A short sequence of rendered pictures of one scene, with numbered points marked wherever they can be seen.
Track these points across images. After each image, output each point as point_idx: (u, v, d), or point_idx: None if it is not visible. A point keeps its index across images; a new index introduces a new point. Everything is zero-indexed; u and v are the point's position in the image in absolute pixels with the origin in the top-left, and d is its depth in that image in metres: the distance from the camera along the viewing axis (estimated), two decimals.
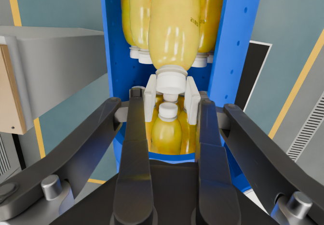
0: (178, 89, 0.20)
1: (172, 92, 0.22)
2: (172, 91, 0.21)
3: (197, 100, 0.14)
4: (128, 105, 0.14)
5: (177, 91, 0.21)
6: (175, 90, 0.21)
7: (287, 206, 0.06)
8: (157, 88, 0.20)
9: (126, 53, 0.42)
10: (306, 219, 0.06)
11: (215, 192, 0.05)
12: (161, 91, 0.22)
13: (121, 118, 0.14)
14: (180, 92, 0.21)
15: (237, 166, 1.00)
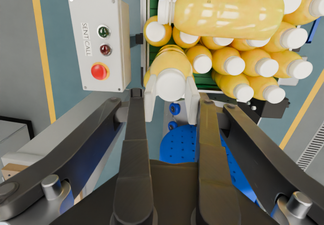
0: (179, 85, 0.20)
1: (172, 94, 0.21)
2: (172, 90, 0.21)
3: (197, 100, 0.14)
4: (128, 105, 0.14)
5: (177, 90, 0.21)
6: (175, 88, 0.21)
7: (287, 206, 0.06)
8: (158, 84, 0.20)
9: None
10: (306, 219, 0.06)
11: (215, 192, 0.05)
12: (161, 92, 0.21)
13: (121, 118, 0.14)
14: (181, 91, 0.21)
15: None
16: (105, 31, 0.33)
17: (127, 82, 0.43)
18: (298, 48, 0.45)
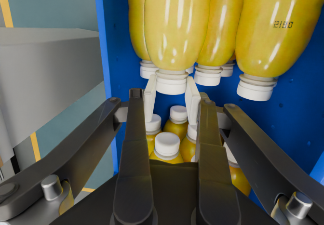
0: None
1: None
2: None
3: (197, 100, 0.14)
4: (128, 105, 0.14)
5: None
6: None
7: (287, 206, 0.06)
8: None
9: (133, 69, 0.29)
10: (306, 219, 0.06)
11: (215, 192, 0.05)
12: None
13: (121, 118, 0.14)
14: None
15: None
16: None
17: None
18: None
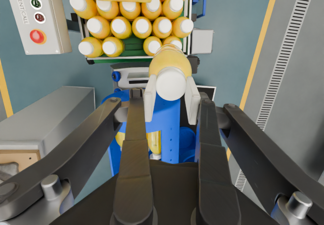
0: (96, 23, 0.48)
1: (95, 28, 0.49)
2: (94, 26, 0.49)
3: (197, 100, 0.14)
4: (128, 105, 0.14)
5: (96, 26, 0.49)
6: (95, 25, 0.49)
7: (287, 206, 0.06)
8: (87, 23, 0.48)
9: (117, 147, 0.73)
10: (306, 219, 0.06)
11: (215, 192, 0.05)
12: (89, 28, 0.49)
13: (121, 118, 0.14)
14: (98, 27, 0.49)
15: None
16: (36, 2, 0.44)
17: (65, 48, 0.54)
18: (195, 18, 0.63)
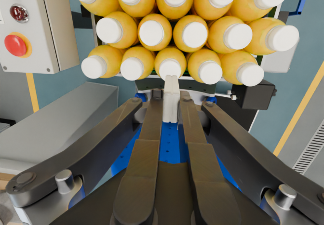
0: (113, 28, 0.27)
1: (109, 36, 0.27)
2: (109, 33, 0.27)
3: (177, 99, 0.15)
4: (149, 105, 0.14)
5: (112, 33, 0.27)
6: (111, 31, 0.27)
7: (274, 199, 0.07)
8: (97, 27, 0.27)
9: None
10: (291, 210, 0.06)
11: (212, 192, 0.05)
12: (101, 35, 0.27)
13: (142, 119, 0.14)
14: (115, 33, 0.27)
15: None
16: None
17: (65, 63, 0.34)
18: (284, 19, 0.35)
